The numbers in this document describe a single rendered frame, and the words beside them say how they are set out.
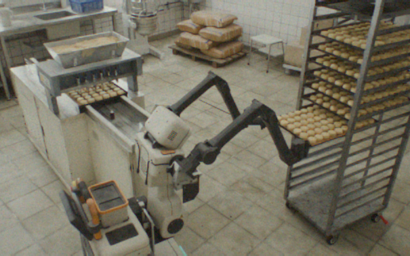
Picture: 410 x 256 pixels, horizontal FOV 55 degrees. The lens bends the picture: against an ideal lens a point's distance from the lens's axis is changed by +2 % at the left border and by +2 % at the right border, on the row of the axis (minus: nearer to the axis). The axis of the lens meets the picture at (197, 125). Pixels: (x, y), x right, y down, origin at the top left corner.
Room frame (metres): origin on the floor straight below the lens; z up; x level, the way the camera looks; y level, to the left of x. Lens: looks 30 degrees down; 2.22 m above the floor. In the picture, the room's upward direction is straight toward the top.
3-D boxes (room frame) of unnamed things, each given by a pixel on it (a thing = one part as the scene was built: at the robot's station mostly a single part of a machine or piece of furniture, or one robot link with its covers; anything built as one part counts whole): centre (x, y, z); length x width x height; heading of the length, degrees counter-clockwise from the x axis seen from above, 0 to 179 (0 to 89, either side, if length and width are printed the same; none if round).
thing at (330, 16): (2.60, -1.01, 1.59); 0.64 x 0.03 x 0.03; 119
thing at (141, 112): (3.04, 0.78, 0.87); 2.01 x 0.03 x 0.07; 37
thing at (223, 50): (6.16, -0.43, 0.19); 0.72 x 0.42 x 0.15; 139
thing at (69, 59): (2.86, 0.83, 1.25); 0.56 x 0.29 x 0.14; 127
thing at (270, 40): (5.83, -1.11, 0.23); 0.45 x 0.45 x 0.46; 37
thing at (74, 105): (3.11, 1.28, 0.88); 1.28 x 0.01 x 0.07; 37
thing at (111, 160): (2.46, 0.52, 0.45); 0.70 x 0.34 x 0.90; 37
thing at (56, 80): (2.86, 0.83, 1.01); 0.72 x 0.33 x 0.34; 127
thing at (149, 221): (1.74, 0.25, 0.61); 0.28 x 0.27 x 0.25; 29
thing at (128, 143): (2.86, 1.01, 0.87); 2.01 x 0.03 x 0.07; 37
